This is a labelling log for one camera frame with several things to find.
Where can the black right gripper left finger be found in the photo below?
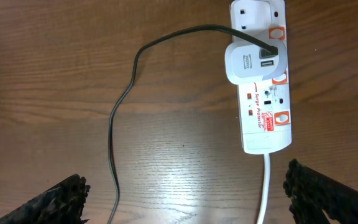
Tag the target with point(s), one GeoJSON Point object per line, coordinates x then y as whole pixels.
{"type": "Point", "coordinates": [61, 204]}

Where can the white USB charger adapter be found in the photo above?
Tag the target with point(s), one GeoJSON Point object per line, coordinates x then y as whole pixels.
{"type": "Point", "coordinates": [248, 63]}

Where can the white power strip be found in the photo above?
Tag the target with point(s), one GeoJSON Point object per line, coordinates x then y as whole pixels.
{"type": "Point", "coordinates": [264, 107]}

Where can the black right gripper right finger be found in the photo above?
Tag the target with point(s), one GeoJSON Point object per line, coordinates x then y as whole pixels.
{"type": "Point", "coordinates": [316, 198]}

